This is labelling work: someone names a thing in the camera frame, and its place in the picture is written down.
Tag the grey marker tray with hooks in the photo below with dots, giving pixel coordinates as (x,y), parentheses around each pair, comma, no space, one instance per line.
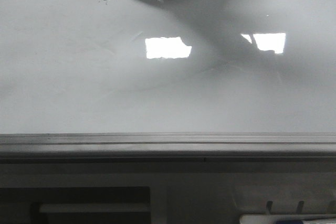
(284,200)

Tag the white marker in tray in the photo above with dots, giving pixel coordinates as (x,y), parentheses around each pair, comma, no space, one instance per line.
(321,218)

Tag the white whiteboard with aluminium frame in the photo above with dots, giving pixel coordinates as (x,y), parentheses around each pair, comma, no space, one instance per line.
(167,78)

